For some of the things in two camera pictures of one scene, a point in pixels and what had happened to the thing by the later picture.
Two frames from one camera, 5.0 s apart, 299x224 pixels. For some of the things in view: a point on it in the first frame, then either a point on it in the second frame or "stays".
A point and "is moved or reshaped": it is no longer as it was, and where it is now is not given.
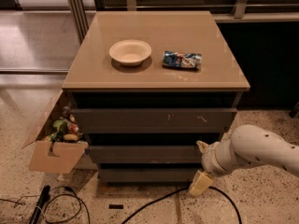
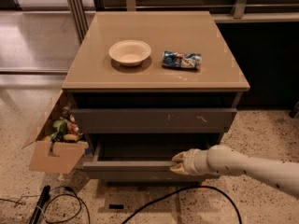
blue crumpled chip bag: [180, 60] stays
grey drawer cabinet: [147, 86] stays
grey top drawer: [155, 120] stays
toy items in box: [65, 129] stays
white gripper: [208, 161] -> [191, 162]
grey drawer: [144, 154] is moved or reshaped
